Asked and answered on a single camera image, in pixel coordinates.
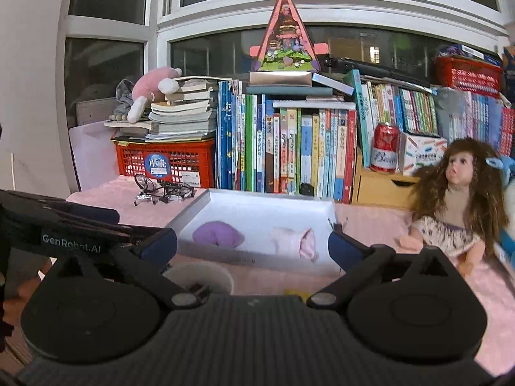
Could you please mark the triangular pink toy house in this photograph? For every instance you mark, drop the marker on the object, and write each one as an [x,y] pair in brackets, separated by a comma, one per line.
[285,36]

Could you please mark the silver rectangular box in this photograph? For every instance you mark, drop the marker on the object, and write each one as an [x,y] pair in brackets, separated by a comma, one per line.
[279,79]

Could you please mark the translucent white plastic box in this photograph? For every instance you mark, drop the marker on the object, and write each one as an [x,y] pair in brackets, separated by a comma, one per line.
[92,152]

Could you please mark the red drink can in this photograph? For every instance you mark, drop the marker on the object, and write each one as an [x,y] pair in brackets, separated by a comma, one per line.
[385,144]

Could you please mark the pale pink knit hat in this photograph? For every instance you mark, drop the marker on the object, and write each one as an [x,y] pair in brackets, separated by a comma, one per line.
[289,241]

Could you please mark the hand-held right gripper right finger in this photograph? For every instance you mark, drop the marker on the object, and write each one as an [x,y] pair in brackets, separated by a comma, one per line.
[340,249]

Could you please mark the white colourfully printed box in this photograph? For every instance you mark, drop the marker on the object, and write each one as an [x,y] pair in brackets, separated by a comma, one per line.
[422,152]

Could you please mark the red plastic crate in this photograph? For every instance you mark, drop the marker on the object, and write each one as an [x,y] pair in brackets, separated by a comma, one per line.
[165,163]

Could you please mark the brown-haired doll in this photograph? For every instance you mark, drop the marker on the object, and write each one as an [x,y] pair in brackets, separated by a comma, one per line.
[442,209]

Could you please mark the white round cup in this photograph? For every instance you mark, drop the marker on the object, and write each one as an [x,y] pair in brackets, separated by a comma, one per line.
[209,273]

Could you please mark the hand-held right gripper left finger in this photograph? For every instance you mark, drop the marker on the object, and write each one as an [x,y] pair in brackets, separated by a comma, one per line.
[157,245]

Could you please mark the small black object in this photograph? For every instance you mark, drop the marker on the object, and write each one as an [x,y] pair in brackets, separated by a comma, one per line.
[307,189]

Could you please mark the grey plush toy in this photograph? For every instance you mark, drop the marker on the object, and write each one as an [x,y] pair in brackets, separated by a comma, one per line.
[122,100]

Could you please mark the row of thin colourful books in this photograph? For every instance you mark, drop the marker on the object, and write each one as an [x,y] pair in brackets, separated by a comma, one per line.
[402,104]

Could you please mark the dark teal flat notebook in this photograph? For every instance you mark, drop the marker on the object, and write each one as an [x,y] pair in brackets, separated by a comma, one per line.
[281,90]

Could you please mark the row of tall picture books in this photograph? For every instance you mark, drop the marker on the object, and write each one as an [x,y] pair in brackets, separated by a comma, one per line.
[281,148]

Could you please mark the blue flat box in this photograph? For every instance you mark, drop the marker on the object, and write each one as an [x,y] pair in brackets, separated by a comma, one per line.
[466,52]

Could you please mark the stack of worn paperback books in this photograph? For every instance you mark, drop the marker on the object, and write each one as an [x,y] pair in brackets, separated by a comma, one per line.
[181,116]

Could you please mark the small wooden drawer box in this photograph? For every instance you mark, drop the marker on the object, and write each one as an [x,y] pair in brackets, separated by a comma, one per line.
[378,189]

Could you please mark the white flat book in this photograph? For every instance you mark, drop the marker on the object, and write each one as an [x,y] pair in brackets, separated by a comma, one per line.
[332,81]

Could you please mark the red plastic basket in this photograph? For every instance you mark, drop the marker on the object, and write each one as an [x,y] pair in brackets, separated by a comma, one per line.
[470,74]

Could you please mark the purple soft pouch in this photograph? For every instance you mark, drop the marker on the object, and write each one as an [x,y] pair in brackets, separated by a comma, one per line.
[217,233]

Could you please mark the row of blue-spined books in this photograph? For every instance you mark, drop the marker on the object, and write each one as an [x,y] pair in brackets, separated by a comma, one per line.
[474,120]

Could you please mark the light blue plush toy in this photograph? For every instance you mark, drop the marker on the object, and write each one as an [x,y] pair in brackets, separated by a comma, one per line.
[507,209]

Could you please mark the pink fluffy blanket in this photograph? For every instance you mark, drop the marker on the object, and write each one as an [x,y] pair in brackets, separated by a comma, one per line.
[382,221]

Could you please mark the grey storage box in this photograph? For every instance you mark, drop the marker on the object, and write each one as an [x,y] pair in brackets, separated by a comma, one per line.
[92,112]

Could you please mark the black model bicycle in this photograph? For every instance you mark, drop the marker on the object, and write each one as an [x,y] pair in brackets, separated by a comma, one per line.
[173,191]

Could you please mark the pink plush toy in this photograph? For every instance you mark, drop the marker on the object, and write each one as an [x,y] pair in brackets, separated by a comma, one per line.
[151,84]

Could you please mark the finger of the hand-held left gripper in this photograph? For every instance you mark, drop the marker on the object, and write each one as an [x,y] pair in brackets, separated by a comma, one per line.
[90,212]
[128,233]

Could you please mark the white window frame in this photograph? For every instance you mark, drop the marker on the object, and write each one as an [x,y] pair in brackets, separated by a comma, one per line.
[225,18]

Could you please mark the long black case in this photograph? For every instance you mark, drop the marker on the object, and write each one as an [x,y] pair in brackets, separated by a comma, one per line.
[378,70]

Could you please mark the white shallow tray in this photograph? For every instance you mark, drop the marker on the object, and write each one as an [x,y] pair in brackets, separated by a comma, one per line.
[257,213]

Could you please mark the spiral-bound notebook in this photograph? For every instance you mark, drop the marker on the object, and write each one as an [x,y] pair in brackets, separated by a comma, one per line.
[314,104]

